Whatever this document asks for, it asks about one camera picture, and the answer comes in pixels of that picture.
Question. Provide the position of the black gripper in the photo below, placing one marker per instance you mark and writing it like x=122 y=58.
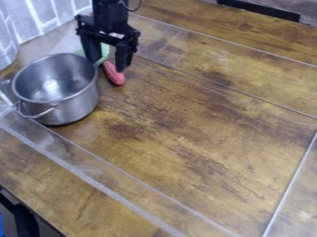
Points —
x=106 y=27

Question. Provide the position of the pink spoon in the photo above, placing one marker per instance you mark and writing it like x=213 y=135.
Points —
x=116 y=76

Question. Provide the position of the green bumpy toy vegetable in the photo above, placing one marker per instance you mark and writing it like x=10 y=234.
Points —
x=105 y=54

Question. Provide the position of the stainless steel pot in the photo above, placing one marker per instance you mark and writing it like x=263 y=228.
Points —
x=57 y=89

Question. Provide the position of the white patterned curtain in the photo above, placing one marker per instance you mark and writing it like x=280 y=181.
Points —
x=28 y=19

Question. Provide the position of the clear acrylic table barrier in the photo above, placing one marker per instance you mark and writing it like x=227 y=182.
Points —
x=199 y=150

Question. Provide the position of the black bar at back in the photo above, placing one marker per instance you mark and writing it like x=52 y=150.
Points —
x=264 y=10

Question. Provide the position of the black table leg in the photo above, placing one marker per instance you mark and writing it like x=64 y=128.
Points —
x=28 y=226

